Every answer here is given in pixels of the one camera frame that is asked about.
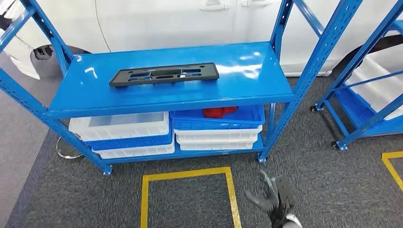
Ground blue wheeled rack cart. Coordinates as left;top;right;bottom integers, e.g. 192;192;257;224
310;0;403;151

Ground white plastic bin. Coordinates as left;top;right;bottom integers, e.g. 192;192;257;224
178;135;258;151
93;138;176;160
68;112;171;142
345;67;403;121
173;125;263;144
362;44;403;86

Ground black plastic frame part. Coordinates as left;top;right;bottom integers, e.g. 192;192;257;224
109;62;220;88

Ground red plastic object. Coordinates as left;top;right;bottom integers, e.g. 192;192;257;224
202;106;239;119

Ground white car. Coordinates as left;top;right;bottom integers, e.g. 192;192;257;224
0;0;403;80

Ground round chrome floor base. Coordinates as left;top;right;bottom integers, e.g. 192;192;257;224
57;137;84;160

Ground blue steel shelf rack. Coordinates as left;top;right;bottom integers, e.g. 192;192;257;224
0;0;363;176

